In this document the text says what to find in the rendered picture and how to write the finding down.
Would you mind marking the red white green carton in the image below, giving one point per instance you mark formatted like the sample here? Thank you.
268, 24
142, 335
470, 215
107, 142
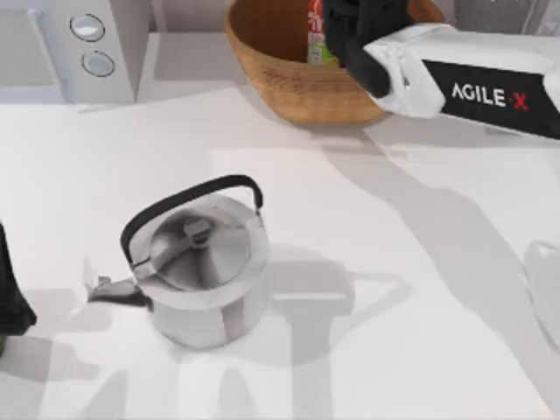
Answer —
316, 48

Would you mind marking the round wooden basket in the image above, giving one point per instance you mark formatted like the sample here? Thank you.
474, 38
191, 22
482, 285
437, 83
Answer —
297, 92

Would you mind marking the pale microwave oven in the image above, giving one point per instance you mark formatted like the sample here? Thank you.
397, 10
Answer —
118, 79

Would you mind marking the round grey microwave knob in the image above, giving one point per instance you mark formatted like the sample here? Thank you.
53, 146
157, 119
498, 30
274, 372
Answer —
87, 28
98, 63

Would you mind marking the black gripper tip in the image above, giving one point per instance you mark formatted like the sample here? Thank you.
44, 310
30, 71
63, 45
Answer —
11, 297

